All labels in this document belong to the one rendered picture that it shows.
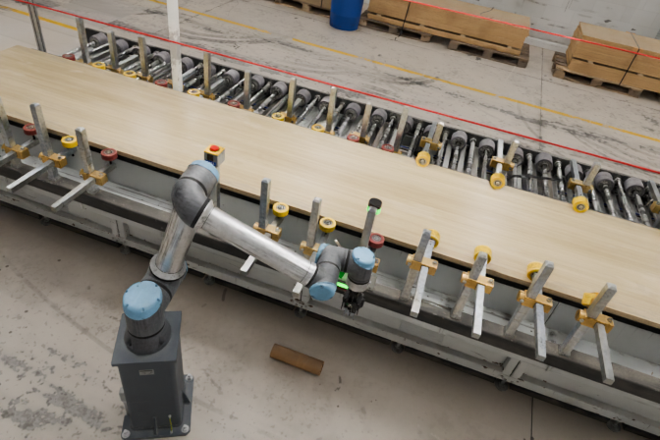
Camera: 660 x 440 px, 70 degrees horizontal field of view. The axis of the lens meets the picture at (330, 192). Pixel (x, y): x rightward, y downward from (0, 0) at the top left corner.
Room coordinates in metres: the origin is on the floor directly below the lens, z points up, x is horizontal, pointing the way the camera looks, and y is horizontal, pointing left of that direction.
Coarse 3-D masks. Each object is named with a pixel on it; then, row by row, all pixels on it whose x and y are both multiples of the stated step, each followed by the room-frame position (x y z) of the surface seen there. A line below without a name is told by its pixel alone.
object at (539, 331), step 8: (536, 304) 1.40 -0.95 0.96; (536, 312) 1.36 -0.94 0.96; (536, 320) 1.32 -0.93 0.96; (536, 328) 1.28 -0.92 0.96; (544, 328) 1.28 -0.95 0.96; (536, 336) 1.24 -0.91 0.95; (544, 336) 1.24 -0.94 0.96; (536, 344) 1.20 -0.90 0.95; (544, 344) 1.20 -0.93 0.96; (536, 352) 1.17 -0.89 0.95; (544, 352) 1.16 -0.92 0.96
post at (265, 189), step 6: (264, 180) 1.70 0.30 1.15; (270, 180) 1.71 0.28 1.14; (264, 186) 1.69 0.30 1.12; (270, 186) 1.72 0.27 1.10; (264, 192) 1.69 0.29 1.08; (264, 198) 1.69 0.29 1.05; (264, 204) 1.69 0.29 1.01; (264, 210) 1.69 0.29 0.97; (264, 216) 1.69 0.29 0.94; (258, 222) 1.69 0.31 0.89; (264, 222) 1.69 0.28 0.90; (264, 228) 1.69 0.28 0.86
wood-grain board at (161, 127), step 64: (0, 64) 2.78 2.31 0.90; (64, 64) 2.94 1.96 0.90; (64, 128) 2.18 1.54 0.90; (128, 128) 2.29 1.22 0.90; (192, 128) 2.41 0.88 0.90; (256, 128) 2.54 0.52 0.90; (256, 192) 1.90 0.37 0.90; (320, 192) 1.99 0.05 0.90; (384, 192) 2.09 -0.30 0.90; (448, 192) 2.20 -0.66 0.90; (512, 192) 2.31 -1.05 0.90; (448, 256) 1.67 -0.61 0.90; (512, 256) 1.75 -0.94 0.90; (576, 256) 1.83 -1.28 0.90; (640, 256) 1.92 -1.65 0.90; (640, 320) 1.49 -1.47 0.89
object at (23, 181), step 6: (66, 150) 2.04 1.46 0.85; (72, 150) 2.06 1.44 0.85; (66, 156) 2.02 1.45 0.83; (48, 162) 1.91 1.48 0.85; (36, 168) 1.85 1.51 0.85; (42, 168) 1.86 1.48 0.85; (48, 168) 1.89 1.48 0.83; (30, 174) 1.80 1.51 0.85; (36, 174) 1.82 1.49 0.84; (18, 180) 1.74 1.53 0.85; (24, 180) 1.75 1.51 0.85; (30, 180) 1.78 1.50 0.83; (12, 186) 1.69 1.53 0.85; (18, 186) 1.71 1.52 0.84; (12, 192) 1.67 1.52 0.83
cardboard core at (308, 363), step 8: (272, 352) 1.55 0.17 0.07; (280, 352) 1.55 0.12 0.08; (288, 352) 1.56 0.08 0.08; (296, 352) 1.57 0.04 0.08; (280, 360) 1.53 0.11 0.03; (288, 360) 1.52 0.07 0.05; (296, 360) 1.52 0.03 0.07; (304, 360) 1.52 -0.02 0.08; (312, 360) 1.53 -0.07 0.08; (320, 360) 1.54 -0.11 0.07; (304, 368) 1.50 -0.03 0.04; (312, 368) 1.49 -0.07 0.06; (320, 368) 1.50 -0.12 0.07
